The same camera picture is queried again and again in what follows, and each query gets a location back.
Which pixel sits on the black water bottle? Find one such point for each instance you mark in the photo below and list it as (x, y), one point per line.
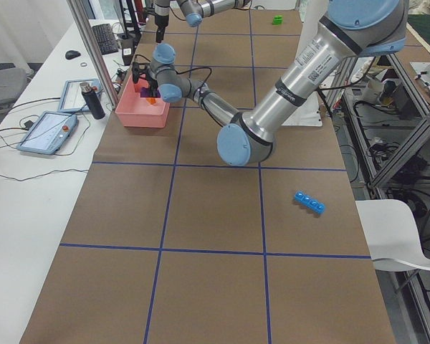
(92, 100)

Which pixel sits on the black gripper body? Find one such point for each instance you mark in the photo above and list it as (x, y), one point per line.
(161, 20)
(151, 79)

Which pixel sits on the near blue teach pendant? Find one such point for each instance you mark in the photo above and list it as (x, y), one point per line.
(48, 134)

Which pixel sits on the white chair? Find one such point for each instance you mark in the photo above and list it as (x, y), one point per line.
(392, 236)

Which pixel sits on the black computer mouse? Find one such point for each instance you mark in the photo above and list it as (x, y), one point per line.
(71, 54)

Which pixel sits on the blue teach pendant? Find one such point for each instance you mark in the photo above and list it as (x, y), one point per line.
(48, 134)
(72, 99)

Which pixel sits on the purple sloped block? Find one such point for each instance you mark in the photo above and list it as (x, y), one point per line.
(149, 92)

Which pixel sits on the aluminium frame post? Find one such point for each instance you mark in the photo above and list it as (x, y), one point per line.
(90, 43)

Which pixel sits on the black keyboard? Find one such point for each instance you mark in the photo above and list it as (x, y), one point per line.
(105, 38)

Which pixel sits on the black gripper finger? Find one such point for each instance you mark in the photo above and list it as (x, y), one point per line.
(160, 32)

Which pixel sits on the long blue four-stud block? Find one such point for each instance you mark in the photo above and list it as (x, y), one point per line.
(309, 202)

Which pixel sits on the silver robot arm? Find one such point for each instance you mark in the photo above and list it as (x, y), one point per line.
(193, 11)
(346, 29)

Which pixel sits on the green two-stud block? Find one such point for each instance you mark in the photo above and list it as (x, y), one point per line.
(277, 20)

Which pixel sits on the far blue teach pendant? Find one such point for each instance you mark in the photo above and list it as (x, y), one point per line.
(72, 99)

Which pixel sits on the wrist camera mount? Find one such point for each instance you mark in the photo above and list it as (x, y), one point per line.
(139, 71)

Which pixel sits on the pink plastic box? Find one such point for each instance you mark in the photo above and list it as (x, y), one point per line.
(135, 111)

